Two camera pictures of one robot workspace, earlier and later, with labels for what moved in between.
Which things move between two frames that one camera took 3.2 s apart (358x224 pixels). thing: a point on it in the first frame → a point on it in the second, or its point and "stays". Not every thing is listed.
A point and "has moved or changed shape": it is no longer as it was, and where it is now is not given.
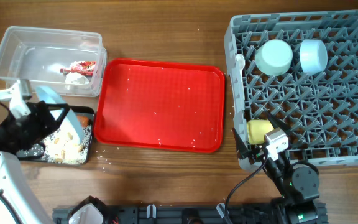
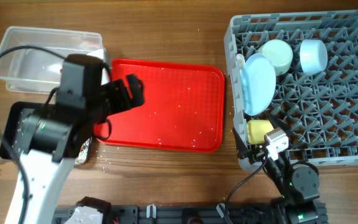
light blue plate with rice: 69,124 has moved or changed shape
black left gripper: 41,110 → 127,102
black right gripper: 242,151 stays
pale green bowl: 273,57 stays
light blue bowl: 313,56 stays
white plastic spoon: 240,62 stays
